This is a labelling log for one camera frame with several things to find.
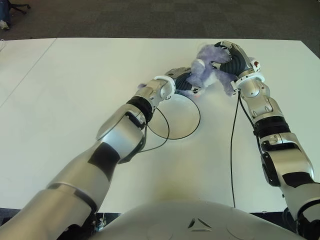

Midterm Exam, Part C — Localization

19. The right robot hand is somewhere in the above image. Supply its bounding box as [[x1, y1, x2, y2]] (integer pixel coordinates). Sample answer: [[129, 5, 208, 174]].
[[211, 40, 262, 80]]

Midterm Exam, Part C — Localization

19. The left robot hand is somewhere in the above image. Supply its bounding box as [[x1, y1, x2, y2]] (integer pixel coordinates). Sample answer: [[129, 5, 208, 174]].
[[164, 66, 202, 96]]

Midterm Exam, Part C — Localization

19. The purple plush bunny doll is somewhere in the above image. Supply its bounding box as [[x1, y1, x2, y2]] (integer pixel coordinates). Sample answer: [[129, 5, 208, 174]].
[[136, 43, 238, 98]]

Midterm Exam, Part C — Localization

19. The white plate black rim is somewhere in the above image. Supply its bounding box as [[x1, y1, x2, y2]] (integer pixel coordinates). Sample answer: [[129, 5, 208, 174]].
[[147, 92, 202, 140]]

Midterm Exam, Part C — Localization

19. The grey robot torso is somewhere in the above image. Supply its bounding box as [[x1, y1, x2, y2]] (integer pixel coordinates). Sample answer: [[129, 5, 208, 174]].
[[87, 199, 320, 240]]

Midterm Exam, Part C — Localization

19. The black office chair base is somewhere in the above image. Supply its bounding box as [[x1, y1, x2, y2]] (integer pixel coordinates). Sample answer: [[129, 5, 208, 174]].
[[9, 2, 31, 15]]

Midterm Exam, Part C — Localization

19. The person leg in jeans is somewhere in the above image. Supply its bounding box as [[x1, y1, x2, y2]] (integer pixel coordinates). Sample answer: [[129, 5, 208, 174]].
[[0, 0, 12, 31]]

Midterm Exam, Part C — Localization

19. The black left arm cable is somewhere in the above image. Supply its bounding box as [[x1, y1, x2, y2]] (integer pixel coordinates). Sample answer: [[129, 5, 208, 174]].
[[119, 107, 171, 165]]

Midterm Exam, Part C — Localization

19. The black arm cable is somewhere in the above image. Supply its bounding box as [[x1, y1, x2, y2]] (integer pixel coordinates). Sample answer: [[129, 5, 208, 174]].
[[119, 107, 171, 165], [230, 91, 242, 208]]

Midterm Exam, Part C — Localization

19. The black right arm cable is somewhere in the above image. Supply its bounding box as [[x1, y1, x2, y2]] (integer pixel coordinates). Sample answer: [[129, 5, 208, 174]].
[[230, 91, 242, 208]]

